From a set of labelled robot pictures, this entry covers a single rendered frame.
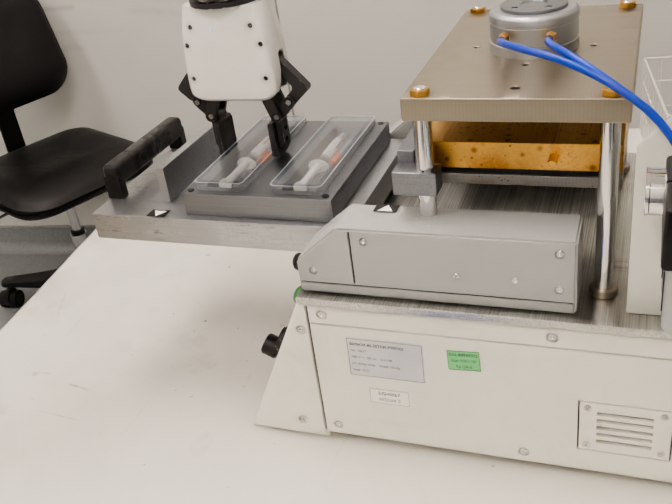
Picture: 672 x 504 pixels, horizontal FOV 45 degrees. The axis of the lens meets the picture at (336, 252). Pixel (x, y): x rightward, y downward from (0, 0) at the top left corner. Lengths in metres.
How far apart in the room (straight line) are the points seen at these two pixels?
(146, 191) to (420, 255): 0.36
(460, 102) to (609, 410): 0.30
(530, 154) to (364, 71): 1.75
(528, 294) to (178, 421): 0.43
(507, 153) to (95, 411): 0.56
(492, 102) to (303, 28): 1.81
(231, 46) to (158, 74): 1.80
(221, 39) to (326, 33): 1.59
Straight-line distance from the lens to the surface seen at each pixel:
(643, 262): 0.69
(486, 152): 0.72
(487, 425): 0.80
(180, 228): 0.87
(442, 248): 0.70
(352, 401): 0.82
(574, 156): 0.71
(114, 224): 0.91
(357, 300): 0.75
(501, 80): 0.70
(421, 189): 0.71
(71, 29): 2.73
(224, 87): 0.87
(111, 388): 1.02
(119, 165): 0.93
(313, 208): 0.79
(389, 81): 2.44
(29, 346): 1.15
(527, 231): 0.69
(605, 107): 0.66
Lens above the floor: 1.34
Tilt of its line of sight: 30 degrees down
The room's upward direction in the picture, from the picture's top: 8 degrees counter-clockwise
